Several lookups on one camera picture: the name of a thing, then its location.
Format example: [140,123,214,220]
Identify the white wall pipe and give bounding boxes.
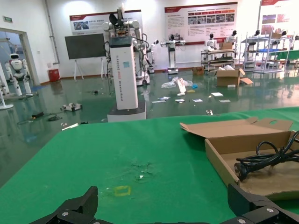
[45,0,61,65]

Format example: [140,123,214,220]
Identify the clear plastic bag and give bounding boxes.
[161,77,193,89]

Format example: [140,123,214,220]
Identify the metal workbench shelf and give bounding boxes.
[200,48,237,72]

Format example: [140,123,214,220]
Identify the cardboard box with torn rim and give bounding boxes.
[179,116,299,201]

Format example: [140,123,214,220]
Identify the black display on stand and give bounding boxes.
[64,33,106,81]

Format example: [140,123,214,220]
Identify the tall metal shelving rack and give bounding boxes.
[240,31,292,73]

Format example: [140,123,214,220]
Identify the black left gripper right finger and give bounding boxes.
[219,183,299,224]

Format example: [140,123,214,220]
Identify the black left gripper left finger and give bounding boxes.
[30,186,99,224]

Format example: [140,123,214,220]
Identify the wall poster with red header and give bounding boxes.
[69,9,143,36]

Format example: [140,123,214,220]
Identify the green table cloth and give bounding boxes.
[0,106,299,224]

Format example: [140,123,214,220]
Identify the open cardboard box on floor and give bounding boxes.
[215,68,254,87]

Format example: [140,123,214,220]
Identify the grey device on floor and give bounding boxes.
[61,102,83,112]

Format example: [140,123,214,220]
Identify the white sign board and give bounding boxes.
[174,78,187,96]

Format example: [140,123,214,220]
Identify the white mobile robot with pedestal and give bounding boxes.
[102,2,150,123]

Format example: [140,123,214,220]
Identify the white humanoid robot on pedestal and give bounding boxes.
[160,34,186,75]

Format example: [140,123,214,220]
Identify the wide wall poster with photos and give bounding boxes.
[164,1,238,45]

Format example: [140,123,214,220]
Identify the white wheeled robot with arms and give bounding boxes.
[132,20,151,86]

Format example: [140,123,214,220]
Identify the white sticks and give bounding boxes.
[61,123,79,131]

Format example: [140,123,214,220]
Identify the wall poster with red pictures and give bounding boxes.
[260,0,299,35]

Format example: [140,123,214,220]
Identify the black power cable bundle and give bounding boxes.
[234,130,299,182]

